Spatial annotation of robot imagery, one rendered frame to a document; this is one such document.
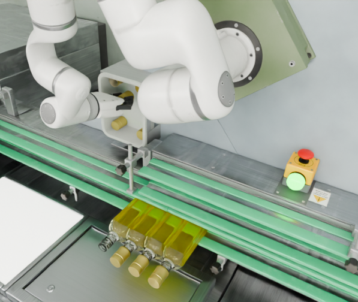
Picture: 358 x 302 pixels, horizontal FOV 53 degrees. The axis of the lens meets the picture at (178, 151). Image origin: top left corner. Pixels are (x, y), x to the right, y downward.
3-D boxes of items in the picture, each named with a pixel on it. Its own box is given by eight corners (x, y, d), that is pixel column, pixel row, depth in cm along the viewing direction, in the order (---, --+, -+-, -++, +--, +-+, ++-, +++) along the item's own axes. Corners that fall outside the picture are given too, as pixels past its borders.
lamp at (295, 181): (286, 183, 94) (283, 189, 92) (290, 169, 92) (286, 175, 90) (303, 189, 93) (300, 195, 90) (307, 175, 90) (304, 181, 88)
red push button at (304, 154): (293, 163, 92) (296, 153, 90) (297, 156, 95) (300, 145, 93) (309, 168, 91) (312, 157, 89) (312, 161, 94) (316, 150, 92)
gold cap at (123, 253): (120, 253, 96) (110, 264, 93) (119, 243, 94) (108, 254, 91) (131, 258, 95) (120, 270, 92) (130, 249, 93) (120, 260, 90)
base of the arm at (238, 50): (189, 37, 87) (153, 55, 76) (227, 4, 78) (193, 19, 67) (225, 90, 89) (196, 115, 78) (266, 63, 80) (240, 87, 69)
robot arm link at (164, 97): (169, 58, 74) (121, 85, 63) (225, 45, 67) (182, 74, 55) (183, 102, 78) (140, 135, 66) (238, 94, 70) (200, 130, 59)
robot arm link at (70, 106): (45, 61, 80) (77, 80, 77) (80, 60, 89) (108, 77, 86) (33, 120, 86) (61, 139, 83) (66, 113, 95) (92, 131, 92)
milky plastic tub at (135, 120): (118, 124, 126) (102, 135, 120) (114, 62, 114) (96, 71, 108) (160, 138, 120) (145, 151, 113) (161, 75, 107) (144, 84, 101)
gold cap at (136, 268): (138, 261, 94) (128, 273, 91) (137, 252, 92) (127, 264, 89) (149, 267, 92) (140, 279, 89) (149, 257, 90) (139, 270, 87)
